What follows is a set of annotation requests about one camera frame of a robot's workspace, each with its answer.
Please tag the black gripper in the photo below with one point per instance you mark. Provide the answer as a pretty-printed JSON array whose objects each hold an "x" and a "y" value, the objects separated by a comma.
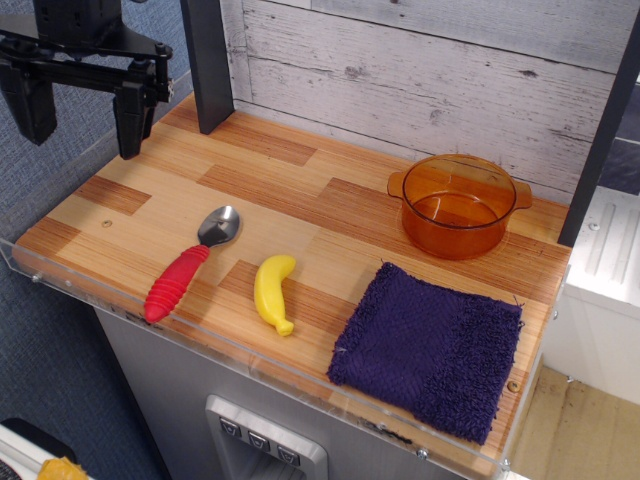
[{"x": 84, "y": 44}]

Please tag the red handled metal spoon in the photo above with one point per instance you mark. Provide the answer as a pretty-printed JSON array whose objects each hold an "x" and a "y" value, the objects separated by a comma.
[{"x": 219, "y": 228}]

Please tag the orange transparent pot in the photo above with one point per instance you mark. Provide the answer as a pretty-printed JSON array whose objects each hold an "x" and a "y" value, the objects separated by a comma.
[{"x": 457, "y": 206}]

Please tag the clear acrylic table guard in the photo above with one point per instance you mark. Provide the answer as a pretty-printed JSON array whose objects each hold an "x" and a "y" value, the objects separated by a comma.
[{"x": 319, "y": 194}]

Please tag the yellow toy banana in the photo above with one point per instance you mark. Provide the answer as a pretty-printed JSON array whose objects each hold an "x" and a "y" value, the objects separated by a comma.
[{"x": 268, "y": 293}]

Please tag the grey cabinet with dispenser panel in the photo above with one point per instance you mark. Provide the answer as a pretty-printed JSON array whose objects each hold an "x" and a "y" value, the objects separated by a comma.
[{"x": 214, "y": 418}]

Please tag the yellow object bottom corner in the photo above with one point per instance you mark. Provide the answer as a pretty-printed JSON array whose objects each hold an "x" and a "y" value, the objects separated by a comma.
[{"x": 61, "y": 469}]

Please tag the purple knitted cloth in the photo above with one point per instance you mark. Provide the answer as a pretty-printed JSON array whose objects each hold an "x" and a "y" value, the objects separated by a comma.
[{"x": 440, "y": 354}]

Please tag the white toy sink unit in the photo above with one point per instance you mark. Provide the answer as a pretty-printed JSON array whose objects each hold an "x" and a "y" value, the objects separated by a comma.
[{"x": 593, "y": 335}]

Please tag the black left post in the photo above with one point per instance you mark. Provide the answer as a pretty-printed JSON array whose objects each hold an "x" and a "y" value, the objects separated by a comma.
[{"x": 207, "y": 50}]

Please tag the black post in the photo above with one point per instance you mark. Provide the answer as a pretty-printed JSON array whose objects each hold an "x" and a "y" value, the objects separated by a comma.
[
  {"x": 207, "y": 50},
  {"x": 611, "y": 119}
]

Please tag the black right post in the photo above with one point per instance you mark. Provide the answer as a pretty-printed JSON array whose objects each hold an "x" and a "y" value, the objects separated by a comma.
[{"x": 611, "y": 119}]

